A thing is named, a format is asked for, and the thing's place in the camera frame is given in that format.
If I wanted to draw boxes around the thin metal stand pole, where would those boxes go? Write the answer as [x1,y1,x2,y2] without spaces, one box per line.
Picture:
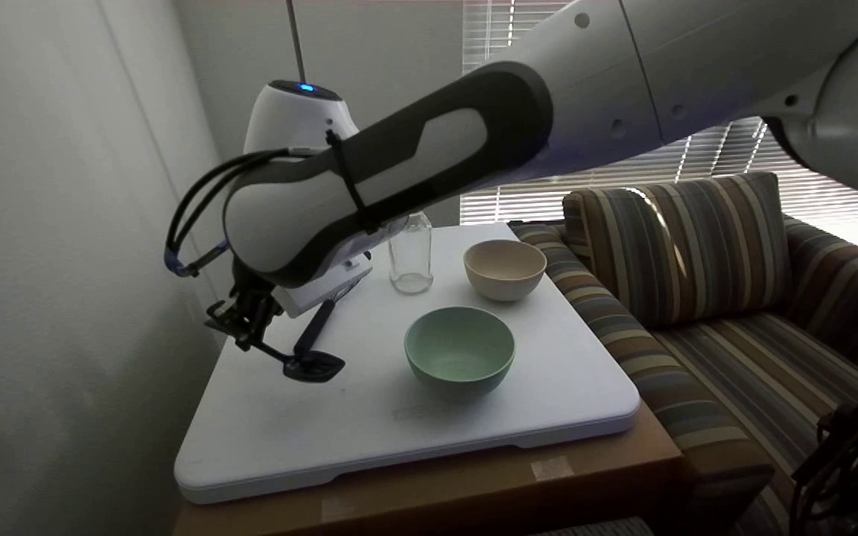
[283,0,311,83]

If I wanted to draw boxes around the striped sofa back cushion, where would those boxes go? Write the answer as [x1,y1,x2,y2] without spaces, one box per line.
[560,170,792,335]

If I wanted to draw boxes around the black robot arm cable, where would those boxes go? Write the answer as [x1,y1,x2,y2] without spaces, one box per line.
[161,147,299,281]

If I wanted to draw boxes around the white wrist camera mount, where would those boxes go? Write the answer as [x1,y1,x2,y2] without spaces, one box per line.
[273,248,380,323]

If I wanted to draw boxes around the black ladle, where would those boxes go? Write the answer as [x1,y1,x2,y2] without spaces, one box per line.
[247,341,349,387]

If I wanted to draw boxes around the green bowl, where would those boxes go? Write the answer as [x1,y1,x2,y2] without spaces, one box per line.
[404,305,518,397]

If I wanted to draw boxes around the clear glass jar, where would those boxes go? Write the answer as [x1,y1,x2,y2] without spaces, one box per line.
[386,210,439,298]

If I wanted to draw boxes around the white window blinds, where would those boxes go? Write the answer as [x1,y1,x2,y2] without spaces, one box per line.
[459,0,858,248]

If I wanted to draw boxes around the striped sofa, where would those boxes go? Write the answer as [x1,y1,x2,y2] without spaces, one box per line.
[508,170,858,536]

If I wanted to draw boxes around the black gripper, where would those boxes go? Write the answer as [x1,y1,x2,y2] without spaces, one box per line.
[203,260,287,356]

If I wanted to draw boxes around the white table board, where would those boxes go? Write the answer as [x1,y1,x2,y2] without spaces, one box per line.
[171,399,687,536]

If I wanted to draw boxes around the beige bowl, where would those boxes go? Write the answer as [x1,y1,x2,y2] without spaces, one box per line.
[462,235,553,305]

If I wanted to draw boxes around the black metal frame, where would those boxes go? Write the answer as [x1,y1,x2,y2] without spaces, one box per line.
[789,356,858,536]

